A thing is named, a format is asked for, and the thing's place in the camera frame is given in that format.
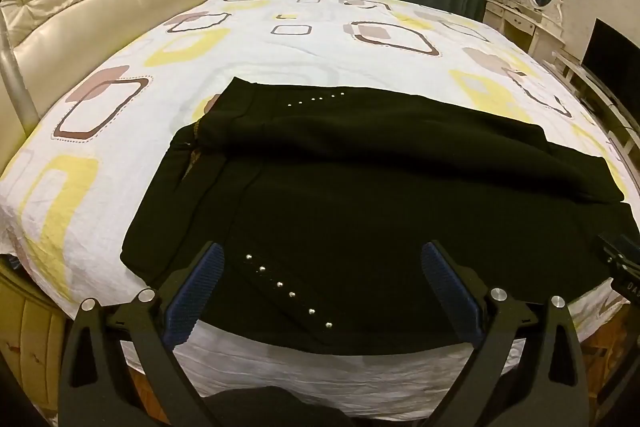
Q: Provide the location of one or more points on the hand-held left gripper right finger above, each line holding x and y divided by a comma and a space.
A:
447, 287

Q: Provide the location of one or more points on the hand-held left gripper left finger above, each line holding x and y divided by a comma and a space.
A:
197, 292

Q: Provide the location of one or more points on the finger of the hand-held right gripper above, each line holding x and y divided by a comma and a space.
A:
620, 249

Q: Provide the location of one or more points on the black pants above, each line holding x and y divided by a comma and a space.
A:
350, 207

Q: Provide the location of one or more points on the person's dark clothing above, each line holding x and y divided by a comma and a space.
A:
275, 409

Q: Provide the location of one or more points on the white television stand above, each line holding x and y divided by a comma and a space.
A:
595, 89

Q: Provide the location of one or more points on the patterned bed sheet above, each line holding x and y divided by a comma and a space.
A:
150, 127

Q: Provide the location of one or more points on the cream bedside cabinet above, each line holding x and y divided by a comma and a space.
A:
30, 347

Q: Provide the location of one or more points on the black television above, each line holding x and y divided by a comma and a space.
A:
612, 52

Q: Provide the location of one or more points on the white dressing table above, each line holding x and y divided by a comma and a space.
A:
520, 24

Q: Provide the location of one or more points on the grey metal pole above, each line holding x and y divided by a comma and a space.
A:
15, 77

